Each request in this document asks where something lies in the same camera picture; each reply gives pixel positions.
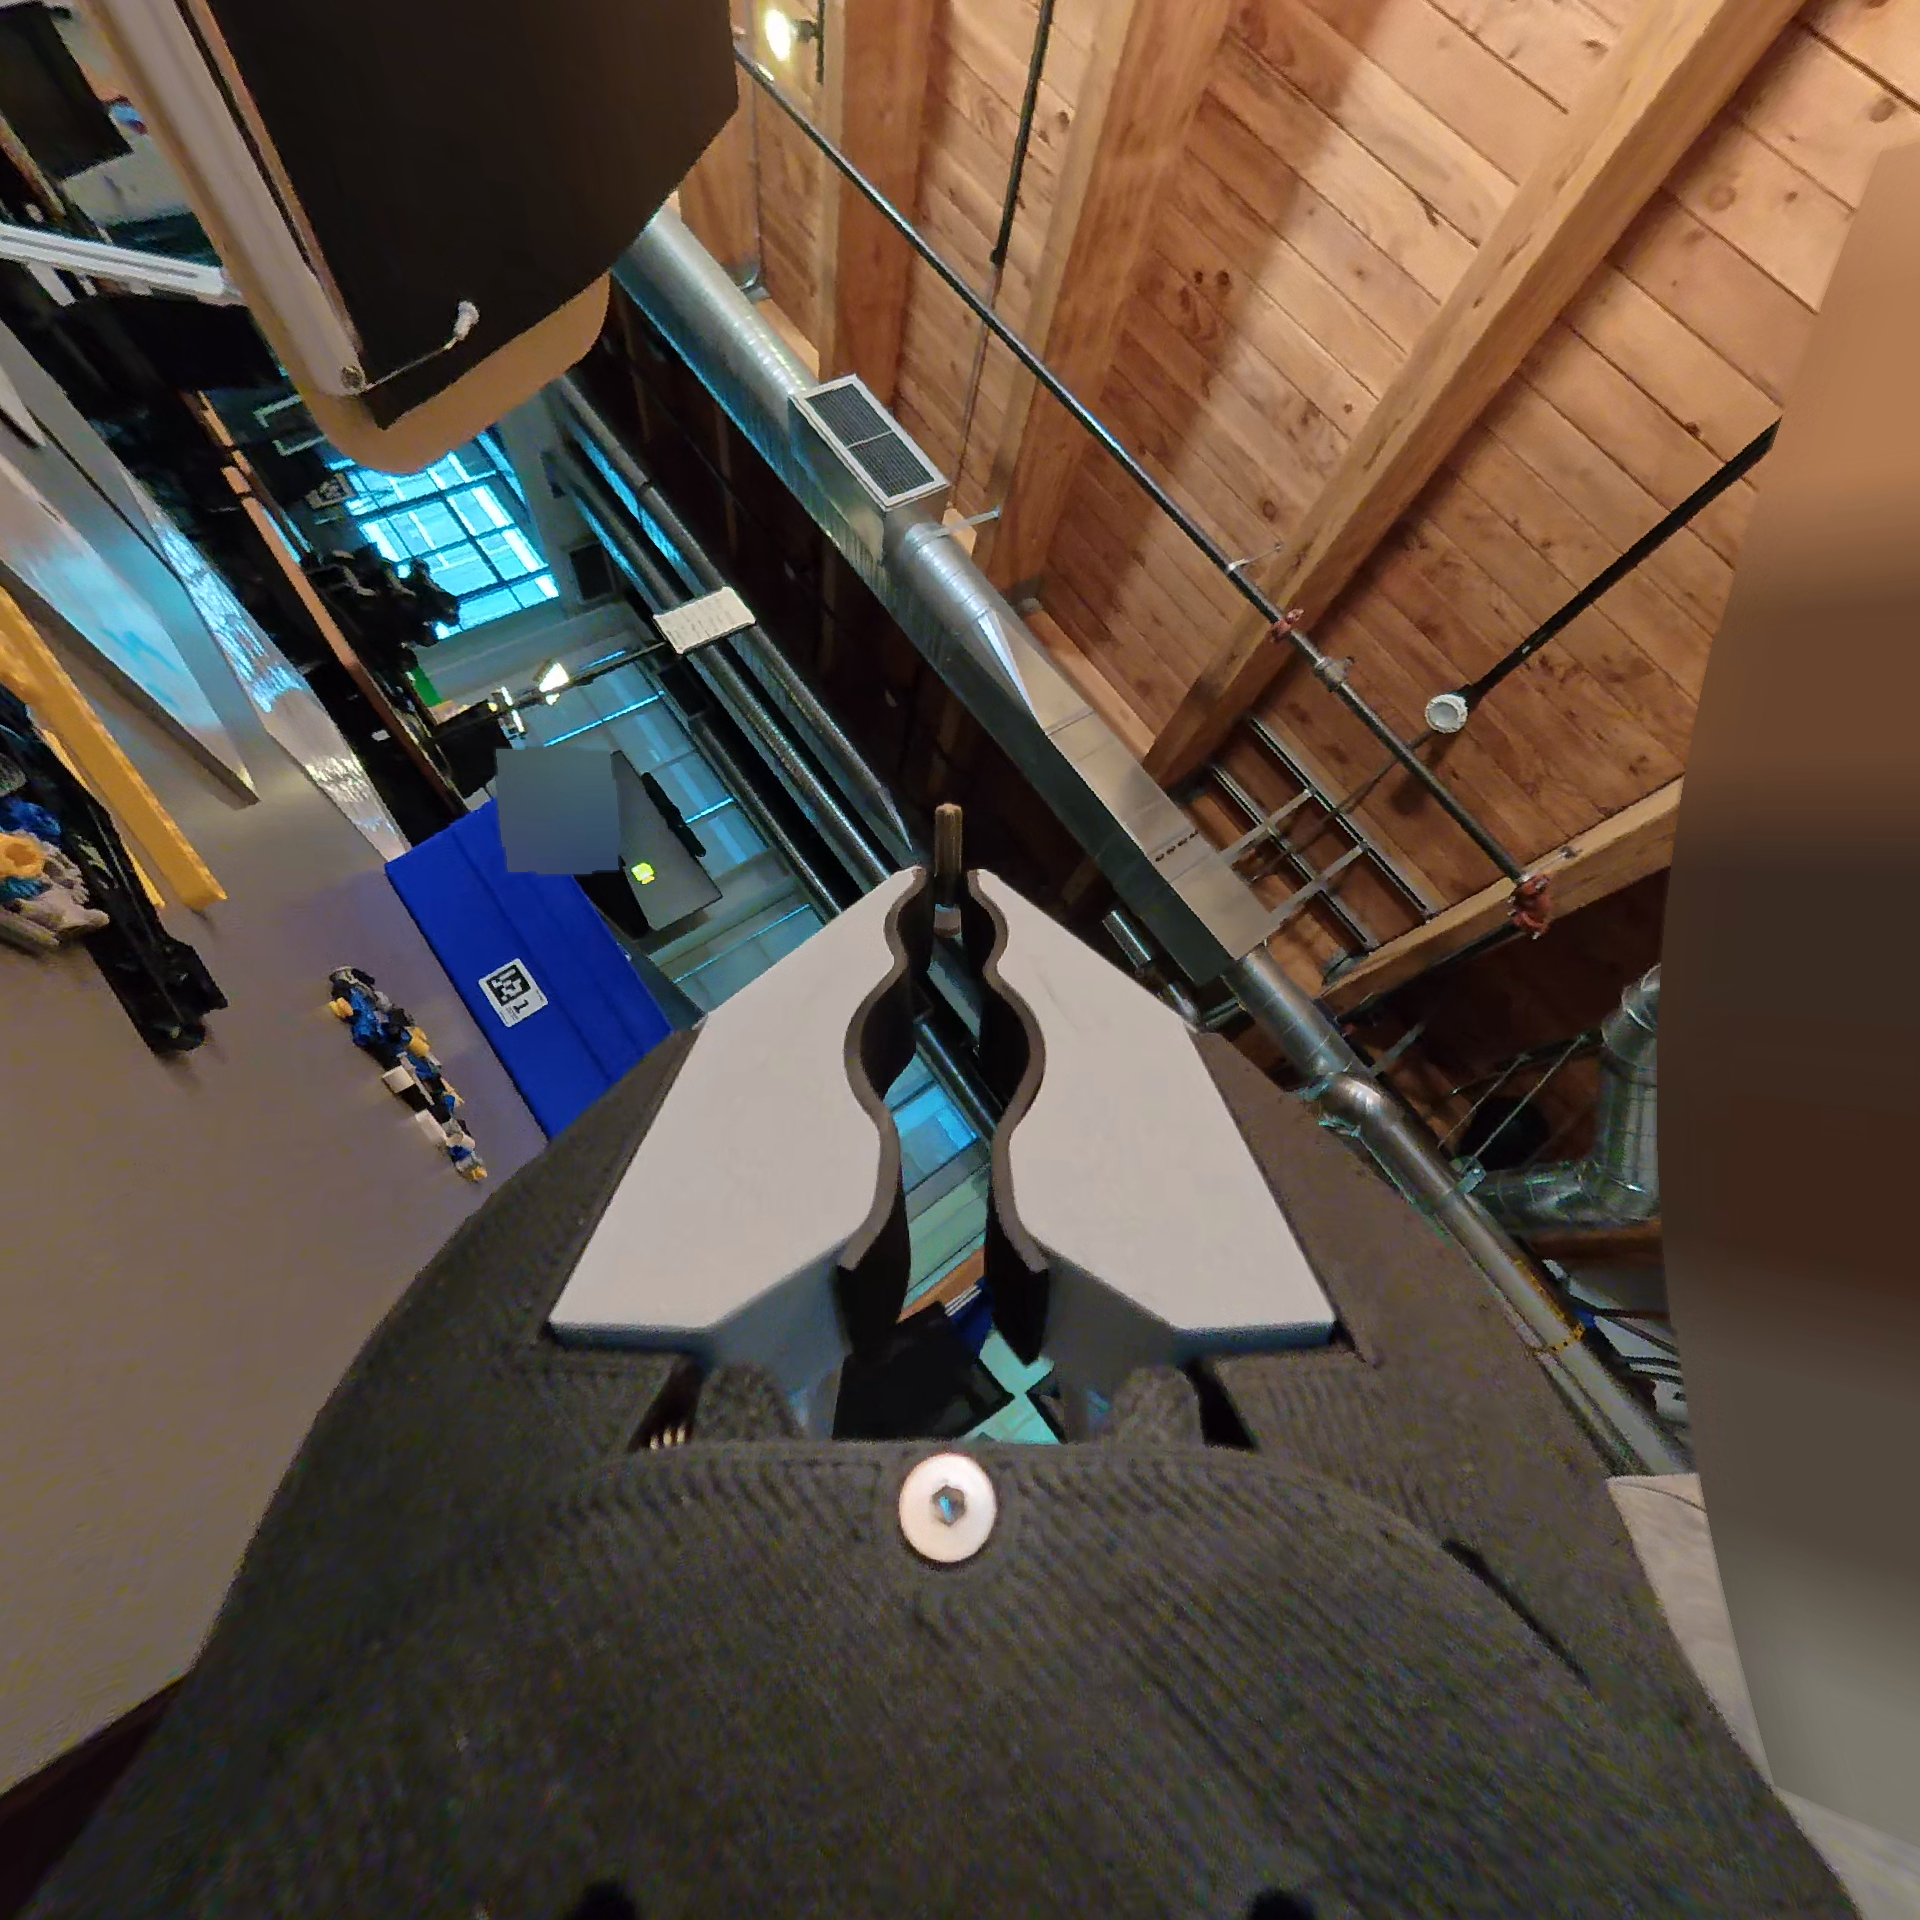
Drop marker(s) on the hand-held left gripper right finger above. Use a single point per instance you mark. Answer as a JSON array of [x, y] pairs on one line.
[[1171, 1171]]

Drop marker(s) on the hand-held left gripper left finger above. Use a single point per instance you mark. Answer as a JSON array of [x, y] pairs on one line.
[[721, 1171]]

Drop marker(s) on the small dark lego peg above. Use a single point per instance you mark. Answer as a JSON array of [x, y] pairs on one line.
[[950, 863]]

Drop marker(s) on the row of small lego pieces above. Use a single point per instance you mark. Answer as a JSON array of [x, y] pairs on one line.
[[407, 1073]]

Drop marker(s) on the blue box with printed tag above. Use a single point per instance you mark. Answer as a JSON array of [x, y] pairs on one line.
[[452, 931]]

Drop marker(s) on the black sprinkler pipe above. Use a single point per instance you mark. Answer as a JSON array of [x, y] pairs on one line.
[[1331, 669]]

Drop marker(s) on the black conduit with round box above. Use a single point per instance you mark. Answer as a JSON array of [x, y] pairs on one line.
[[1446, 714]]

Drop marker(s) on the white ceiling sign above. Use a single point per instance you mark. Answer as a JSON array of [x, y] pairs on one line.
[[705, 620]]

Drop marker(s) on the large paned window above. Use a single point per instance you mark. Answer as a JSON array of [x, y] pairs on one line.
[[452, 540]]

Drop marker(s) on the yellow strip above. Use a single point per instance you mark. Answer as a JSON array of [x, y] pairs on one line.
[[106, 757]]

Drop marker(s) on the white vent grille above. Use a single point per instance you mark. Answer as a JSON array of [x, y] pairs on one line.
[[870, 436]]

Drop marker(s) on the pale grey board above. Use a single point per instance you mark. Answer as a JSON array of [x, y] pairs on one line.
[[106, 600]]

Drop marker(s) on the black panel with tan edge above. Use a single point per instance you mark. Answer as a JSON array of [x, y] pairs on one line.
[[482, 149]]

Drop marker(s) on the ceiling lamp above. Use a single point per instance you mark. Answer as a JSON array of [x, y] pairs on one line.
[[780, 29]]

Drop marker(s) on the black screen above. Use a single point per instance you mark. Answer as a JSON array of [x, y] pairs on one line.
[[53, 83]]

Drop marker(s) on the flexible silver duct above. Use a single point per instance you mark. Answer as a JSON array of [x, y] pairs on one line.
[[1598, 1140]]

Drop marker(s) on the silver air duct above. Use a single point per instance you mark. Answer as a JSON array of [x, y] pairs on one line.
[[962, 578]]

